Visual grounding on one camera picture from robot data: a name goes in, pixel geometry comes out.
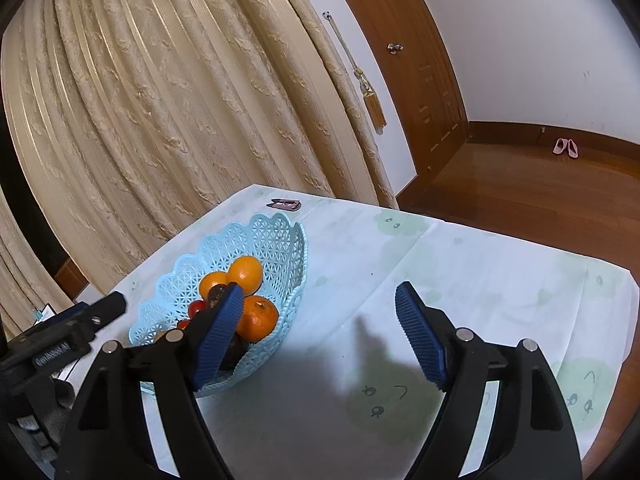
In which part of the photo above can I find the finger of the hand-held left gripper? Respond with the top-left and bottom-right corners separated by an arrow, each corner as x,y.
75,291 -> 127,331

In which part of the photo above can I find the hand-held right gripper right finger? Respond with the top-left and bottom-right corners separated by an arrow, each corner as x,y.
395,281 -> 583,480

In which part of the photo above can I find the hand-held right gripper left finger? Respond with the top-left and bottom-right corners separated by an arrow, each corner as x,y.
54,282 -> 246,480

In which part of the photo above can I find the dark brown passion fruit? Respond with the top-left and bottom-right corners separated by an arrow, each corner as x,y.
207,285 -> 231,311

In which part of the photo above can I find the large oval orange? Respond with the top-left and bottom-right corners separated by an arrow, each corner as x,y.
235,296 -> 280,343

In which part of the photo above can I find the round yellow-orange orange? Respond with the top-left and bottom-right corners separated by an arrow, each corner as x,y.
226,256 -> 264,296

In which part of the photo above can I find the light blue plastic basket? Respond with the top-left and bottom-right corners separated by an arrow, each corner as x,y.
129,211 -> 308,398

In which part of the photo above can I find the small orange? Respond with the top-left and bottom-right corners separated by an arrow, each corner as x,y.
199,271 -> 231,301

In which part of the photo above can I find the white printed tablecloth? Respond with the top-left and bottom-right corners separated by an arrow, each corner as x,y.
50,184 -> 636,480

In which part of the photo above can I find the narrow cream curtain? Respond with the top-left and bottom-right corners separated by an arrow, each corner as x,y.
0,185 -> 76,331

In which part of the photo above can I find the wide cream curtain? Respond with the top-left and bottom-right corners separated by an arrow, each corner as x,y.
0,0 -> 401,291

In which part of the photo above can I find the gold curtain tassel tieback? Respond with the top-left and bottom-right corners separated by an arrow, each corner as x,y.
324,10 -> 388,135

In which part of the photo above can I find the brown wooden door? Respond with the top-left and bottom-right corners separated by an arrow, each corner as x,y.
320,0 -> 471,211

